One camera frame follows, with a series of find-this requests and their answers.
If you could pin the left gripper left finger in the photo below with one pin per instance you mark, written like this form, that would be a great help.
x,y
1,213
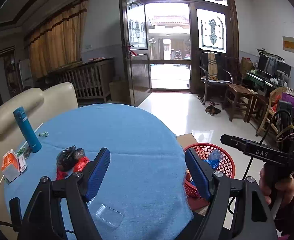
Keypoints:
x,y
94,173

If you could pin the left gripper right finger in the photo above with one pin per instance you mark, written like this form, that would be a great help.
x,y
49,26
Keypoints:
x,y
201,173

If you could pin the black plastic bag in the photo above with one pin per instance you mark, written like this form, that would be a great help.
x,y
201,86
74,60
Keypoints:
x,y
69,157

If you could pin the red plastic bag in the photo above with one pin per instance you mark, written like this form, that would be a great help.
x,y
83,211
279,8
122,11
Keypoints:
x,y
63,172

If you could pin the person's right hand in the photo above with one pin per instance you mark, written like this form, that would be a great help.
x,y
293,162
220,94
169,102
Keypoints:
x,y
284,187

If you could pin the red plastic mesh basket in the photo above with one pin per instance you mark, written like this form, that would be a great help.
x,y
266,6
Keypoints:
x,y
216,157

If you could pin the cardboard box on floor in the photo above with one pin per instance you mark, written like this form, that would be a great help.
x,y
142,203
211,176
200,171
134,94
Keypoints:
x,y
186,140

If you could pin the clear plastic blister tray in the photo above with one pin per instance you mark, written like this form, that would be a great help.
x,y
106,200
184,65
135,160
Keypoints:
x,y
107,215

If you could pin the blue table cloth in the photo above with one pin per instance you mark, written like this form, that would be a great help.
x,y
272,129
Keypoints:
x,y
145,177

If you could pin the purple bag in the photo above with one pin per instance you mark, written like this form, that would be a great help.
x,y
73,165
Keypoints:
x,y
288,98

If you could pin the green candy wrapper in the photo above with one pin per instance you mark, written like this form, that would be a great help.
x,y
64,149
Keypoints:
x,y
43,134

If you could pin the rattan armchair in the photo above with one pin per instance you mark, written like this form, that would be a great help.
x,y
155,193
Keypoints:
x,y
271,119

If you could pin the pair of dark slippers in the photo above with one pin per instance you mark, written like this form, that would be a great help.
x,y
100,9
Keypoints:
x,y
212,110

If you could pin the small white box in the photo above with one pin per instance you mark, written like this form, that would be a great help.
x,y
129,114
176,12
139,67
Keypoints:
x,y
22,163

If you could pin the cardboard box by door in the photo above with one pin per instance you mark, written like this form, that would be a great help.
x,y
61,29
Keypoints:
x,y
119,91

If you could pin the wooden square stool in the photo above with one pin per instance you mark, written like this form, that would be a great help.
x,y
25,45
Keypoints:
x,y
239,99

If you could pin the orange white medicine box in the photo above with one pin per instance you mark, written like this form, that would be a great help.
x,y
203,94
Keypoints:
x,y
10,167

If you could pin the dark desk with monitors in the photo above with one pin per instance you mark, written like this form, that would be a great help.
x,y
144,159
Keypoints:
x,y
269,73

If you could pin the wooden baby crib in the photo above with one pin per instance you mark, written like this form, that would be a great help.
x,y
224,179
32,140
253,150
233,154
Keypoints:
x,y
90,80

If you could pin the teal thermos bottle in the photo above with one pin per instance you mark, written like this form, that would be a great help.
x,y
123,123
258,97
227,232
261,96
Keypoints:
x,y
26,129

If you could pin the cream leather sofa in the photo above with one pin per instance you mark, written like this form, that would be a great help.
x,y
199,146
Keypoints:
x,y
40,106

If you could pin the black metal armchair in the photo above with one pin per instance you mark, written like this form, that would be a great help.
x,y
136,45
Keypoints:
x,y
224,75

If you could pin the striped scarf on chair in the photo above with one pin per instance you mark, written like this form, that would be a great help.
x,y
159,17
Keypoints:
x,y
212,66

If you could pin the tan window curtain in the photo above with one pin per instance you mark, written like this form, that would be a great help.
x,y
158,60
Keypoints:
x,y
56,41

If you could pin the brown open door leaf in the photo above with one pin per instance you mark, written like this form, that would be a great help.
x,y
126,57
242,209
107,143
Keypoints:
x,y
135,49

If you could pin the yellow wall notice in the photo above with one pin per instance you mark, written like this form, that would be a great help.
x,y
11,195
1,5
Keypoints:
x,y
288,44

